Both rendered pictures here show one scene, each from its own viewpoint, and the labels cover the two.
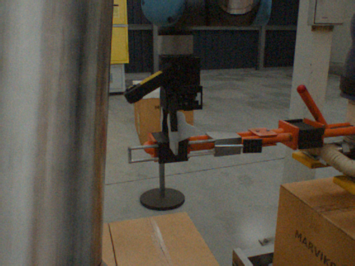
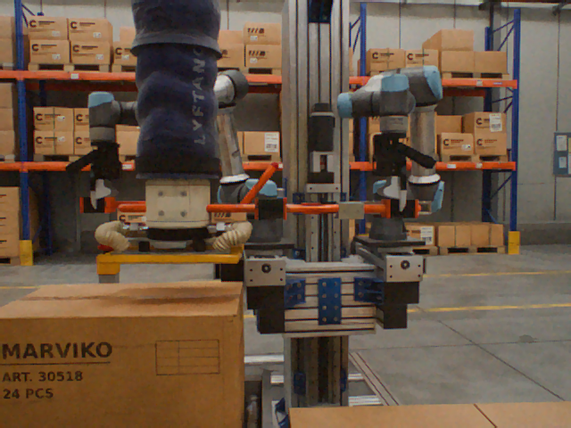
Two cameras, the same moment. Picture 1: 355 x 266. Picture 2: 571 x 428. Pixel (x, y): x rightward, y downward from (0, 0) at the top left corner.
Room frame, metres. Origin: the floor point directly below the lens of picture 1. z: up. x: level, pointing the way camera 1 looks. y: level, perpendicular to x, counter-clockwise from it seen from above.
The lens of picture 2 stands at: (2.21, 0.05, 1.26)
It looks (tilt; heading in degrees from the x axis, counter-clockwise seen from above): 3 degrees down; 194
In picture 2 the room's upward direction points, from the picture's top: straight up
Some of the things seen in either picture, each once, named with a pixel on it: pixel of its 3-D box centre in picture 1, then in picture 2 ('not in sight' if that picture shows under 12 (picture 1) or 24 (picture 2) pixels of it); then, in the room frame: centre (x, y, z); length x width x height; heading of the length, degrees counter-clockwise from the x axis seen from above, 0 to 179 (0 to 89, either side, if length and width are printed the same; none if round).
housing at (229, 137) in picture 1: (222, 142); (349, 210); (0.80, -0.11, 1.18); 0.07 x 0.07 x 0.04; 15
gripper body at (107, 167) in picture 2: not in sight; (105, 161); (0.74, -0.89, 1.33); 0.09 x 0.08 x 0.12; 106
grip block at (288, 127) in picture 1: (300, 133); (270, 208); (0.86, -0.32, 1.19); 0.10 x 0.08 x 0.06; 15
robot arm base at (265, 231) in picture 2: not in sight; (261, 227); (0.33, -0.50, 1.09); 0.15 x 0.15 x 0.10
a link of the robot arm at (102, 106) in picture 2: not in sight; (102, 111); (0.74, -0.90, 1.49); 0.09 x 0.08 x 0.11; 149
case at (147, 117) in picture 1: (161, 109); not in sight; (2.78, 0.13, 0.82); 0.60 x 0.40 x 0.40; 11
